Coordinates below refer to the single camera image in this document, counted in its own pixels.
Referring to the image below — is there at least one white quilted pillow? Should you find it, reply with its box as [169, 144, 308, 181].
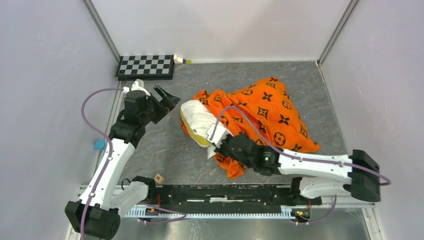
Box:
[180, 99, 217, 159]

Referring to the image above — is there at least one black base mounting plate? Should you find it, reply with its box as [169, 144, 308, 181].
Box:
[144, 184, 322, 214]

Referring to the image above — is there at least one black white checkerboard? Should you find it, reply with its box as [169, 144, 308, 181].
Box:
[115, 54, 175, 81]

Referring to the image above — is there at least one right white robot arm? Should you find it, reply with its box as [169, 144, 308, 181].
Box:
[207, 134, 382, 204]

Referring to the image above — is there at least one small white green bottle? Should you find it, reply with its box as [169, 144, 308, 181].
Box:
[173, 54, 192, 64]

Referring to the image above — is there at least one small wooden letter block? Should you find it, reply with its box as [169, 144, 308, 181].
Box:
[153, 174, 165, 185]

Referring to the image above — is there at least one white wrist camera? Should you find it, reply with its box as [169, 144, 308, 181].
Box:
[206, 123, 232, 148]
[123, 79, 151, 97]

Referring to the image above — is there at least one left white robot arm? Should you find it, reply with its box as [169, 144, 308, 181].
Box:
[65, 85, 181, 240]

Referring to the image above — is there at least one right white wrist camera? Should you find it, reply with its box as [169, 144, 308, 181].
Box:
[206, 123, 232, 148]

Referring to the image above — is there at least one orange patterned pillowcase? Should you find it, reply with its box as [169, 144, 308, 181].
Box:
[191, 77, 321, 179]

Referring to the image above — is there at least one blue plastic clip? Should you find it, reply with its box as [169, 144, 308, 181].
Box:
[93, 138, 107, 152]

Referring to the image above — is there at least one white toothed cable duct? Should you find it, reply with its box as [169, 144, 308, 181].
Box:
[124, 205, 295, 220]

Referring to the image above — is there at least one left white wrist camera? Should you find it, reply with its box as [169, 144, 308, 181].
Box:
[123, 79, 151, 97]

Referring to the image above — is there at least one aluminium frame rail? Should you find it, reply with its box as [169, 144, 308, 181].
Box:
[317, 0, 361, 66]

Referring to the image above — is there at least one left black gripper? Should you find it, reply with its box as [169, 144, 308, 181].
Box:
[139, 84, 180, 125]

